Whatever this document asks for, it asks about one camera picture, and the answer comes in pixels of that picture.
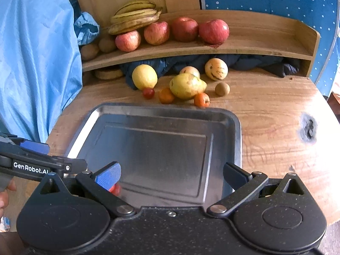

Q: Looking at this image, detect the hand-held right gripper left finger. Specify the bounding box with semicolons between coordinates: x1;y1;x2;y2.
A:
40;161;136;217

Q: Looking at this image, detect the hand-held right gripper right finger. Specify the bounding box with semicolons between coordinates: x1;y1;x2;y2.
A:
207;162;305;217

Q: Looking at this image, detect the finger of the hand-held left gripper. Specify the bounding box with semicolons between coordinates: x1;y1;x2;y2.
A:
0;132;51;156
49;159;88;177

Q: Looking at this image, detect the small red fruit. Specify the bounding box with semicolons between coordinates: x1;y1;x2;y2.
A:
109;183;123;196

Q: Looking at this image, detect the metal tray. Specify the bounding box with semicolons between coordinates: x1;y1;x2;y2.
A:
64;102;242;208

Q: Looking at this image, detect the small brown round fruit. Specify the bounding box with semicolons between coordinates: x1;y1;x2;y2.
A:
215;82;230;97

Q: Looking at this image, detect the orange tangerine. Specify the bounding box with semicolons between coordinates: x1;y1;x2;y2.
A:
159;88;175;105
194;92;210;108

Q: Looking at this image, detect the yellow lemon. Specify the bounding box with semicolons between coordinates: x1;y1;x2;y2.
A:
132;64;158;90

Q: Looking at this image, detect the person's left hand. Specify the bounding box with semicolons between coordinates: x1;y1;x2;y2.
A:
0;179;17;218

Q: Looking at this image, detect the blue knitted cloth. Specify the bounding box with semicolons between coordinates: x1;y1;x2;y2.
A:
0;0;101;144

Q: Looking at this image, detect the tan round flat object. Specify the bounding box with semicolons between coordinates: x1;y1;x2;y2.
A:
94;68;124;81

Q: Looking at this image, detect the yellow green pear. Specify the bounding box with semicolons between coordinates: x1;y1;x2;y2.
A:
169;73;208;99

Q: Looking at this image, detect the striped yellow pepino melon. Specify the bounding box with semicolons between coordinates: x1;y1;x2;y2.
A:
204;58;228;81
179;66;201;79

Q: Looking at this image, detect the dark blue jacket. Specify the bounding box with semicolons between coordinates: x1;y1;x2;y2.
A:
119;54;301;90

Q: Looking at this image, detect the curved wooden shelf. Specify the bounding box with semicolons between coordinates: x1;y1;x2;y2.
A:
70;9;321;78

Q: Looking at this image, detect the red apple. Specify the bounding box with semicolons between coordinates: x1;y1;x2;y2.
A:
115;30;141;52
199;19;230;45
144;21;170;45
170;17;199;43

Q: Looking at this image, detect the brown-spotted yellow banana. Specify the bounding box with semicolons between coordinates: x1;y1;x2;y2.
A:
108;14;160;35

